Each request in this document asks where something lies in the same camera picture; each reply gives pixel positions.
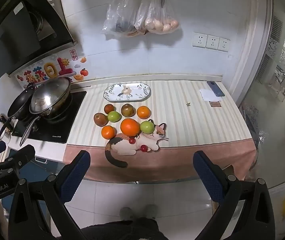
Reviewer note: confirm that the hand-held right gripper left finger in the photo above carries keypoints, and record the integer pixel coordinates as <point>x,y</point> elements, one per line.
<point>76,175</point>

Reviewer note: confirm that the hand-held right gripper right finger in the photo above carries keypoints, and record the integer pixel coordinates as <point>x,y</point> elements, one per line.
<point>206,175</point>

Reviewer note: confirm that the small orange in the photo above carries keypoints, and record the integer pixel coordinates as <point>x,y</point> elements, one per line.
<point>143,112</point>
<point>108,132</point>

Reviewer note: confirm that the red and green apple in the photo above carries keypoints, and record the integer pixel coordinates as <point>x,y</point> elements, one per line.
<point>100,119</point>
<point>128,110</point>

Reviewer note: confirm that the red cherry tomato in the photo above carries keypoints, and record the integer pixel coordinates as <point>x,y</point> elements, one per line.
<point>132,140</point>
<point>144,148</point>

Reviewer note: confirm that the large orange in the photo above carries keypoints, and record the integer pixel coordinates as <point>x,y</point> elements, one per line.
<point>130,127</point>

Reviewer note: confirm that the small dark red apple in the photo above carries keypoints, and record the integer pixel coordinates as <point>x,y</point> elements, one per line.
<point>109,108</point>

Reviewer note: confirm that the floral ceramic plate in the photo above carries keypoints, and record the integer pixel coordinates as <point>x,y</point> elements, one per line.
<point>127,92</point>

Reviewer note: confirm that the black frying pan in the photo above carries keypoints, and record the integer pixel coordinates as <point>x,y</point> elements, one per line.
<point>20,105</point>

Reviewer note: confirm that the striped cat-print tablecloth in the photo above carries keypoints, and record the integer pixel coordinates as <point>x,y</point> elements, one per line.
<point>187,125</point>

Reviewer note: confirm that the black cooktop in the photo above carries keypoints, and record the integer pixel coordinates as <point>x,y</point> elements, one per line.
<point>65,120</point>

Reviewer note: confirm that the steel wok with lid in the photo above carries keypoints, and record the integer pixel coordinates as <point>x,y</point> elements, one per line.
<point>51,97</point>

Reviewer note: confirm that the small brown card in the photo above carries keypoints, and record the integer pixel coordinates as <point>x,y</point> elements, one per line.
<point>215,104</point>

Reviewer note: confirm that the person's dark fleece clothing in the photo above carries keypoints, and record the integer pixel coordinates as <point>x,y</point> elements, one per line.
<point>125,230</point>

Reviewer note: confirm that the white paper sheet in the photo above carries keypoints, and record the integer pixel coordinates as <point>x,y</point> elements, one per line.
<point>207,95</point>

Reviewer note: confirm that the blue smartphone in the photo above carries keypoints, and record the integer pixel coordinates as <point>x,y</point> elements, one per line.
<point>215,88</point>

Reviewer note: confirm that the frosted glass sliding door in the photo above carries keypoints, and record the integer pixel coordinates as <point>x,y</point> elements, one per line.
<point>277,92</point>

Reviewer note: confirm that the black range hood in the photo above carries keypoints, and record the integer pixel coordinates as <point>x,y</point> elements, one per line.
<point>15,30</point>

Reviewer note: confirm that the clear plastic bag of eggs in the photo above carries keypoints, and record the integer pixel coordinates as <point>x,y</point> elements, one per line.
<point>161,20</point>

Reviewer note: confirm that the clear plastic bag dark contents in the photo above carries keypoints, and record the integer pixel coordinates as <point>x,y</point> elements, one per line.
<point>122,17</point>

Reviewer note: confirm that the colourful wall stickers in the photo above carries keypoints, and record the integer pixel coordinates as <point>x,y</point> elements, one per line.
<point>50,71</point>

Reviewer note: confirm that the white wall outlet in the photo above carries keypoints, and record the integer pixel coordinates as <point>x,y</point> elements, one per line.
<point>224,44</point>
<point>199,40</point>
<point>212,42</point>

